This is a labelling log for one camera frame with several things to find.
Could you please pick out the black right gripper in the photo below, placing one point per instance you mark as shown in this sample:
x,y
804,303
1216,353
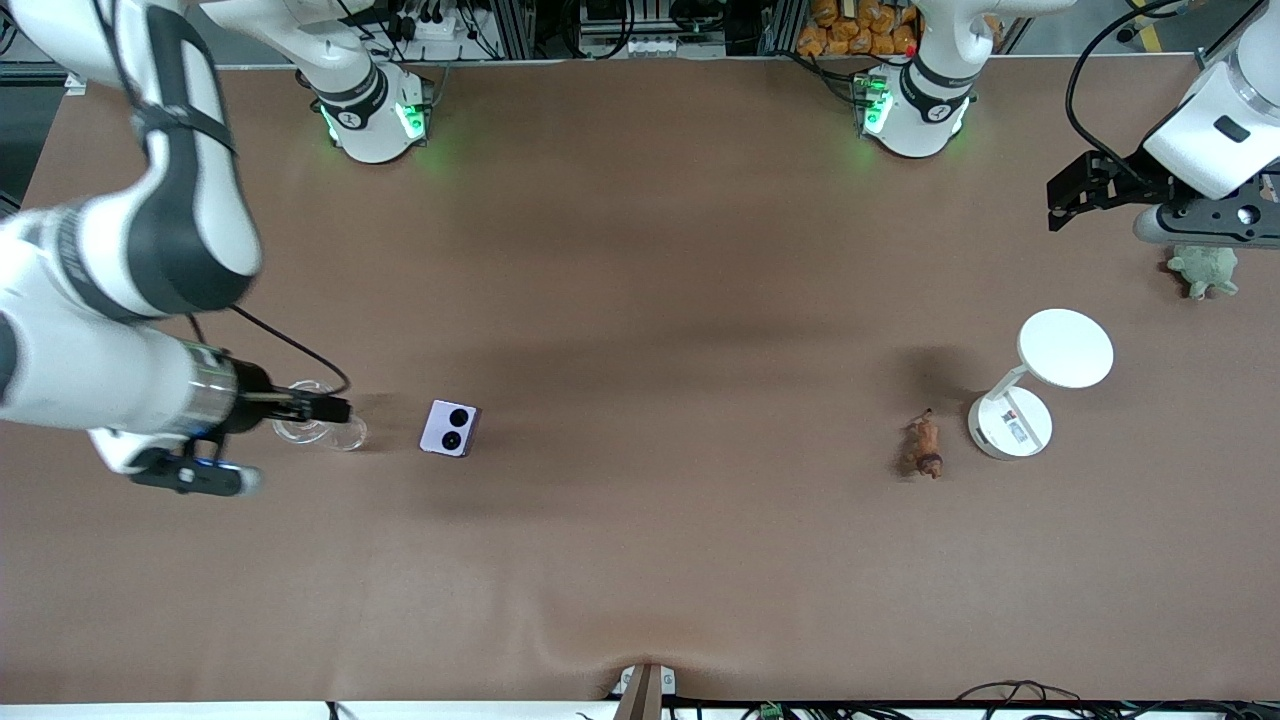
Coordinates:
x,y
254,401

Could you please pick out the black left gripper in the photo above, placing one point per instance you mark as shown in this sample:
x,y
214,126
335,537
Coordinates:
x,y
1128,180

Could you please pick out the lilac flip phone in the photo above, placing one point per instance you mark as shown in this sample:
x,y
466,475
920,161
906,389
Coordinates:
x,y
450,428

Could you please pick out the brown lion statue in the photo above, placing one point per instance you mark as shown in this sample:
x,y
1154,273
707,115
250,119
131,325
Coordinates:
x,y
922,445

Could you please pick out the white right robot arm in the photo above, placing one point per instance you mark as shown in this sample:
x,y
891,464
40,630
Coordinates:
x,y
60,370

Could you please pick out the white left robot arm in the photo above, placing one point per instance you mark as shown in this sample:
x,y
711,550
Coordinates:
x,y
920,110

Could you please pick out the clear plastic cup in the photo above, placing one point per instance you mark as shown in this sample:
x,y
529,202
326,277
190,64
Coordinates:
x,y
345,435

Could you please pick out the green plush frog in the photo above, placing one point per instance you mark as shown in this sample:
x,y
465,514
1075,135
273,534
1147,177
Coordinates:
x,y
1205,270

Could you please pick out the white round desk lamp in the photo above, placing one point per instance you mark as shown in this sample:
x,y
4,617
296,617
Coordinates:
x,y
1060,350

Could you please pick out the green lit controller board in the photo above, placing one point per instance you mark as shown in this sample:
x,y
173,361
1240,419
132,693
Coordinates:
x,y
415,110
872,100

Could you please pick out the pile of orange plush toys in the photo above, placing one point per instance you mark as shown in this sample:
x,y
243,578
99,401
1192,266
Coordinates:
x,y
860,30

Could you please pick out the brown table cover mat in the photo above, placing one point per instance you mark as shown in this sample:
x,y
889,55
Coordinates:
x,y
640,540

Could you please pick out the white power strip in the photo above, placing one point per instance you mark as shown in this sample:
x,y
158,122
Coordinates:
x,y
436,27

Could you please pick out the white socket bar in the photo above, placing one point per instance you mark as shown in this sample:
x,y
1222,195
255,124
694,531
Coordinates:
x,y
655,46

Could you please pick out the aluminium frame post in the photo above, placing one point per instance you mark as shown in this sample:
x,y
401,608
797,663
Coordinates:
x,y
1215,55

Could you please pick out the metal table edge bracket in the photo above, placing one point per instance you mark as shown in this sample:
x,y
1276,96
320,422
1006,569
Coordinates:
x,y
643,690

